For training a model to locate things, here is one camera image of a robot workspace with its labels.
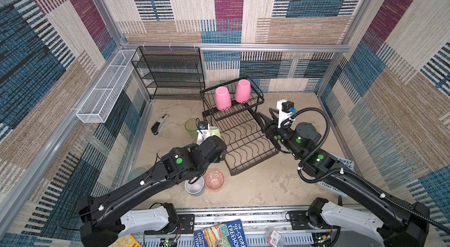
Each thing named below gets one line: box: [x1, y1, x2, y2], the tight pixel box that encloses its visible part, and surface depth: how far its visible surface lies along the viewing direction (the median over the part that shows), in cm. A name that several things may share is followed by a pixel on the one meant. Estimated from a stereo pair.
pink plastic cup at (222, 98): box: [215, 86, 232, 111], surface depth 84 cm
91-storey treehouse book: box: [193, 219, 248, 247], surface depth 70 cm
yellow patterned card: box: [107, 234, 142, 247], surface depth 70 cm
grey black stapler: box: [151, 113, 170, 136], surface depth 104 cm
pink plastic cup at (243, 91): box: [235, 79, 252, 104], surface depth 87 cm
